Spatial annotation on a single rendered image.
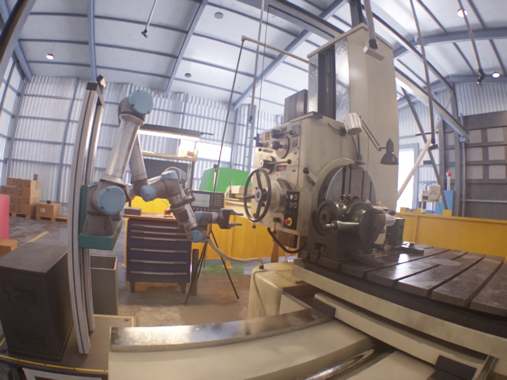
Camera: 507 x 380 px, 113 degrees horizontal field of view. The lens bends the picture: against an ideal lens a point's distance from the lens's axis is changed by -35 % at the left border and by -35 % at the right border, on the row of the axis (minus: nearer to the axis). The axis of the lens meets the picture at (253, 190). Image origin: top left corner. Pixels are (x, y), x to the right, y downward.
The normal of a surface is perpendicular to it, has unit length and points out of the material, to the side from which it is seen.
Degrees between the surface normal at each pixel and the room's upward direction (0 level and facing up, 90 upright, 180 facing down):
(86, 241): 90
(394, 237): 90
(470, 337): 90
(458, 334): 90
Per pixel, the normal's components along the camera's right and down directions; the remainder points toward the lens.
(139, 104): 0.78, -0.08
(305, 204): 0.45, 0.01
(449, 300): -0.89, -0.09
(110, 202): 0.73, 0.18
